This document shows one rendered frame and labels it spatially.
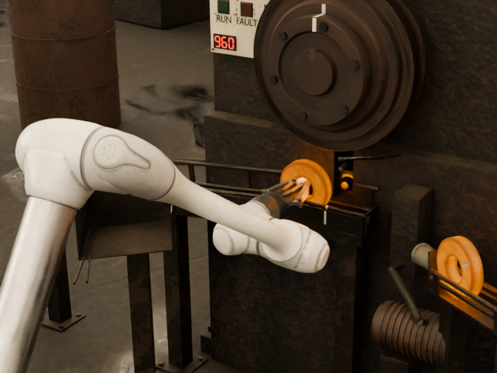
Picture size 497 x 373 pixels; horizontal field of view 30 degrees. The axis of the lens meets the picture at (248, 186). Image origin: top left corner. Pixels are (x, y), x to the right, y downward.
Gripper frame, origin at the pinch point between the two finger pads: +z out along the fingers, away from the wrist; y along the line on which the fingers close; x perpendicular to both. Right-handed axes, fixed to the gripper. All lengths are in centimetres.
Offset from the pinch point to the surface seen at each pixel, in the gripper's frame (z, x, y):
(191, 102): 236, -87, -218
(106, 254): -40, -15, -41
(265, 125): 8.5, 10.6, -18.2
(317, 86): -10.5, 32.7, 10.1
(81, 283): 21, -77, -114
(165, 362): -7, -75, -51
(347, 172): 10.3, 0.4, 8.1
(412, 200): -3.3, 3.1, 33.7
